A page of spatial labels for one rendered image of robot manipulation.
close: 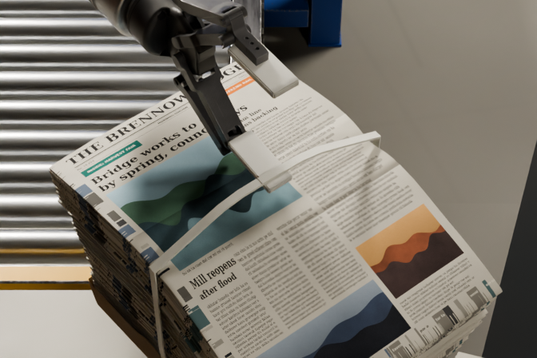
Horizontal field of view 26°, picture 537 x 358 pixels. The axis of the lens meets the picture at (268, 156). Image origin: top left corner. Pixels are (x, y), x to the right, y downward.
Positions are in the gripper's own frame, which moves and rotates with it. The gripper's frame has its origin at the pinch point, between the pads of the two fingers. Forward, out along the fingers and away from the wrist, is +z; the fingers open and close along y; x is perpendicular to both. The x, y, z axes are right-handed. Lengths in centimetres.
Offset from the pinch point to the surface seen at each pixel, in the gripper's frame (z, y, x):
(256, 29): -52, 55, -40
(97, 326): -63, 135, -7
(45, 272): -30, 50, 14
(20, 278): -31, 50, 17
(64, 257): -33, 54, 10
